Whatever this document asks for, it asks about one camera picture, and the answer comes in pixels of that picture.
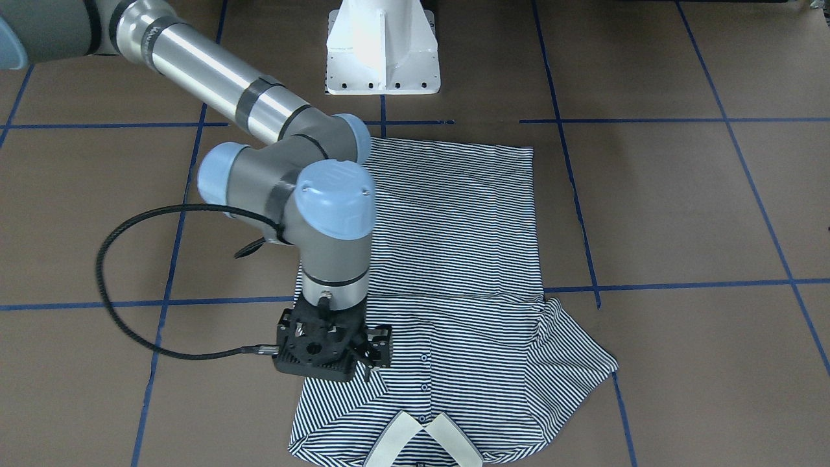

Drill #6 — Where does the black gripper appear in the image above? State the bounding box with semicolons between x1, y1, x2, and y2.
272;300;370;382

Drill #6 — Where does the blue white striped shirt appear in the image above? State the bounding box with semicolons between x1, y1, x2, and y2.
288;138;619;466

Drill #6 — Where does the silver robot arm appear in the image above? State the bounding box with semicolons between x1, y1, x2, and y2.
2;1;392;382

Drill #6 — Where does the brown paper table cover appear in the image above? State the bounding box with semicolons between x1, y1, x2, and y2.
2;1;828;466

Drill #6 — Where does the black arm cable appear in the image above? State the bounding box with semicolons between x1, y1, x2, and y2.
96;204;286;361

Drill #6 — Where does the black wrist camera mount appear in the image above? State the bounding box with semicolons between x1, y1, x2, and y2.
364;324;392;369

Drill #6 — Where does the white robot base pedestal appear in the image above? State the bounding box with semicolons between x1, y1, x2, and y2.
324;1;442;95

